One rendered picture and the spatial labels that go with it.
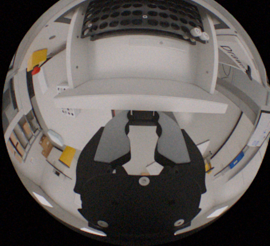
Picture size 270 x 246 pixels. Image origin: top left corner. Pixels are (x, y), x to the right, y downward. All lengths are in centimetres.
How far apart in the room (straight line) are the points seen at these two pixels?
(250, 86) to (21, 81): 253
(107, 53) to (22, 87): 73
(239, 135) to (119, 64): 319
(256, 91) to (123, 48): 175
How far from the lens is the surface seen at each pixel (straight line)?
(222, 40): 24
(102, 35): 16
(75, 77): 17
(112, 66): 18
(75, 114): 35
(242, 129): 313
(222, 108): 16
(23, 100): 81
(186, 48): 19
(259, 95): 173
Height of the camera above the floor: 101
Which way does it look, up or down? 58 degrees down
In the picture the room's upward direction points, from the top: 175 degrees counter-clockwise
